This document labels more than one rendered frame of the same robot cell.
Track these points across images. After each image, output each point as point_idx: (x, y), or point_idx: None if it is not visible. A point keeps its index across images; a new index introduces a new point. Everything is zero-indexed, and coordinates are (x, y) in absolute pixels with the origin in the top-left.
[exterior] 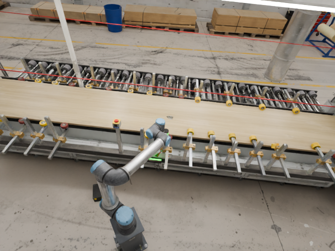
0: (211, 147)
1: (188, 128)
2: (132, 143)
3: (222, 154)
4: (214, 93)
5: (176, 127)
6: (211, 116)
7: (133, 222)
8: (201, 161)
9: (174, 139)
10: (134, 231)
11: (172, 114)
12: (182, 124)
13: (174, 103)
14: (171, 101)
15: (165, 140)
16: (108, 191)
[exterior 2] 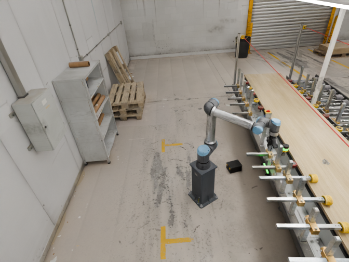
0: (296, 193)
1: (321, 180)
2: None
3: (324, 246)
4: (324, 120)
5: (313, 168)
6: None
7: (202, 163)
8: (287, 209)
9: (298, 175)
10: (199, 169)
11: (333, 164)
12: (322, 173)
13: None
14: None
15: (255, 126)
16: (207, 122)
